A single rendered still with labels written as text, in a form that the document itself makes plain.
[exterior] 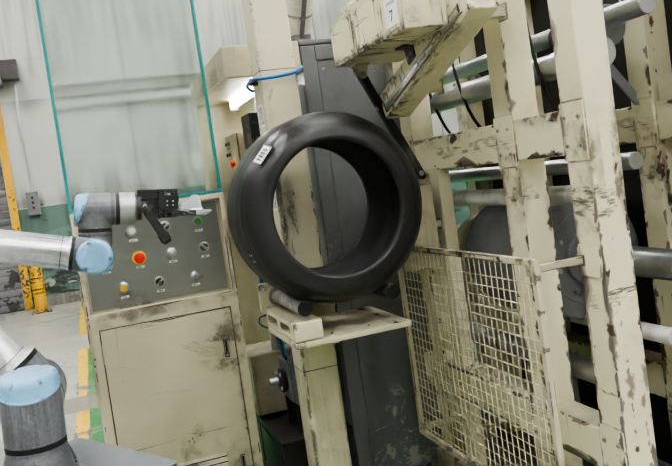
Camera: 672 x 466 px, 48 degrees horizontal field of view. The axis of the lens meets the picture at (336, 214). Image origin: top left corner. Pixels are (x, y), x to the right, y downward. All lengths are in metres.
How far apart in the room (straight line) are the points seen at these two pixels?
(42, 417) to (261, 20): 1.41
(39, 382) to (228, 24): 10.22
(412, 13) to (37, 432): 1.44
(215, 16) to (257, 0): 9.33
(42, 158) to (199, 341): 8.70
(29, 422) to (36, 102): 9.61
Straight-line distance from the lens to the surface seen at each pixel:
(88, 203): 2.18
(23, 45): 11.70
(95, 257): 2.04
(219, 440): 2.98
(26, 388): 2.04
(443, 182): 2.72
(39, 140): 11.42
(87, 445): 2.40
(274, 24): 2.64
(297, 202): 2.58
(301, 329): 2.23
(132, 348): 2.86
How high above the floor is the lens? 1.28
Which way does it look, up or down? 3 degrees down
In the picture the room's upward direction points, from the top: 8 degrees counter-clockwise
